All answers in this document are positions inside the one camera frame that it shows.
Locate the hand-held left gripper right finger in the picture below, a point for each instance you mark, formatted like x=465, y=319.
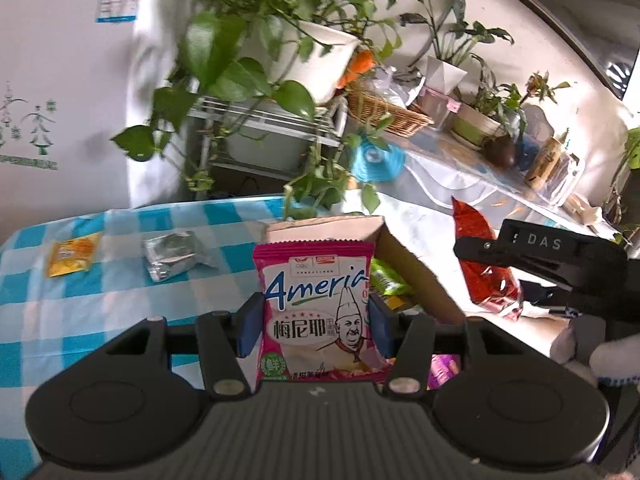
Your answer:
x=380, y=327

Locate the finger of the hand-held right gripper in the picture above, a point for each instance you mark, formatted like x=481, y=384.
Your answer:
x=477, y=250
x=550, y=302

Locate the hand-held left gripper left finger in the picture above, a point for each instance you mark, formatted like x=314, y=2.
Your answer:
x=250, y=325

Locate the red snack packet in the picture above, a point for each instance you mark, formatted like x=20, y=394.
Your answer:
x=482, y=280

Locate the cardboard box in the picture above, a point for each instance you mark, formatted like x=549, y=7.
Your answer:
x=425, y=285

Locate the pink white snack packet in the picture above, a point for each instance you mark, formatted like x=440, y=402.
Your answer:
x=315, y=310

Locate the magenta snack packet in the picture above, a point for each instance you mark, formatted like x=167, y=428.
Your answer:
x=442, y=372

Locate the person's right hand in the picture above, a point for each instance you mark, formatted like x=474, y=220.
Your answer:
x=615, y=360

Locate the green snack packet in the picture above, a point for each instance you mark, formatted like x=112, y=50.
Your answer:
x=390, y=277

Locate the white ornament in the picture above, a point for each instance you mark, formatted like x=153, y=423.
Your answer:
x=585, y=210

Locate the grey white table cover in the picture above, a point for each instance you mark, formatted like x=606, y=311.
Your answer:
x=450, y=180

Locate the clear plastic container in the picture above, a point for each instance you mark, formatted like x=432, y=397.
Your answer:
x=567, y=180

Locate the brown teapot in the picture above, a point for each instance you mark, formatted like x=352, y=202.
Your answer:
x=500, y=152

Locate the silver foil packet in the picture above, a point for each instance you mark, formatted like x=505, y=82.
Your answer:
x=172, y=257

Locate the yellow bottle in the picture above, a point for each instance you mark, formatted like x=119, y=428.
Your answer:
x=542, y=165

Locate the blue jar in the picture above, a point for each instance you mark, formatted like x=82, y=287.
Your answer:
x=525, y=155

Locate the plant in green striped pot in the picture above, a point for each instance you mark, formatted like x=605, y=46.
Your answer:
x=475, y=127

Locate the blue white checked tablecloth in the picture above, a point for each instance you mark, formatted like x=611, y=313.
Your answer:
x=125, y=310

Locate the green leafy plant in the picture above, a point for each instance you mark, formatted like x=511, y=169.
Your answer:
x=632, y=150

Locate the blue round fan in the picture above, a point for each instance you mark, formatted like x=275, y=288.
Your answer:
x=380, y=162

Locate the pink box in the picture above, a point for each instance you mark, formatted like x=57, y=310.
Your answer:
x=442, y=100

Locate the wicker basket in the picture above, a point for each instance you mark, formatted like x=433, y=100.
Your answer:
x=390, y=117

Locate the plant in white angular pot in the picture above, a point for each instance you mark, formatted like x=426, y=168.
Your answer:
x=442, y=75

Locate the white plastic basin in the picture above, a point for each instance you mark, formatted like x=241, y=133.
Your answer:
x=270, y=145

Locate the clear plastic bag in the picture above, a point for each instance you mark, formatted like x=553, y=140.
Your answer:
x=395, y=87

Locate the small yellow orange packet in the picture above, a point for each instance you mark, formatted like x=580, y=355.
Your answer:
x=72, y=255

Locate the white metal rack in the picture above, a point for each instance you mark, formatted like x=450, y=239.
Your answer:
x=260, y=115

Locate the orange toy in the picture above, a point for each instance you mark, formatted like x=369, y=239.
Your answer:
x=357, y=67

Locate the pothos plant in white pot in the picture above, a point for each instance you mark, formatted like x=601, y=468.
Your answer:
x=320, y=55

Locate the dark screen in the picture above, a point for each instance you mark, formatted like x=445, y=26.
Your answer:
x=575, y=10

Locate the green tree wall sticker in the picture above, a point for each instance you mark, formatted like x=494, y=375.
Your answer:
x=35, y=130

